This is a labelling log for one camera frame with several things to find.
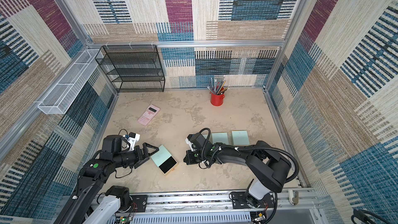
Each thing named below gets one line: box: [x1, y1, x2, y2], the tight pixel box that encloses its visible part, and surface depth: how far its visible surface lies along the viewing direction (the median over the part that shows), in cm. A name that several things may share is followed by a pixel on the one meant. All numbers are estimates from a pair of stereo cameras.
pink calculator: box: [137, 104, 161, 126], surface depth 107 cm
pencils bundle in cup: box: [207, 77, 231, 96], surface depth 108 cm
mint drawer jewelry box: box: [231, 130, 250, 146], surface depth 94 cm
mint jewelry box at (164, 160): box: [150, 144, 179, 176], surface depth 85 cm
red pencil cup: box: [210, 92, 225, 107], surface depth 112 cm
